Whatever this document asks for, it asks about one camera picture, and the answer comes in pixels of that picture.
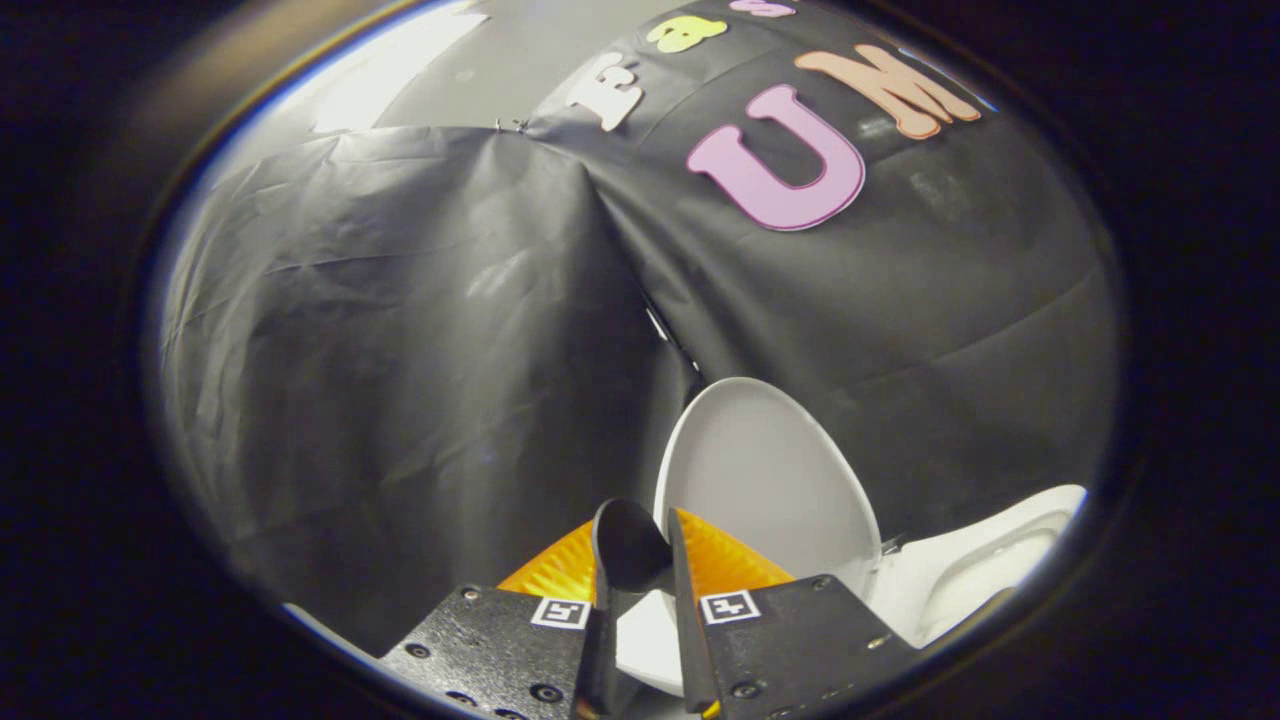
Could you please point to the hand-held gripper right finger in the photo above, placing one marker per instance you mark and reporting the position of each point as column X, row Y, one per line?
column 685, row 620

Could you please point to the black backdrop cloth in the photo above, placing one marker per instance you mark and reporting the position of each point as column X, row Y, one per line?
column 420, row 350

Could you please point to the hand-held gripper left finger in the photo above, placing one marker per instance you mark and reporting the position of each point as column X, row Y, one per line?
column 500, row 650

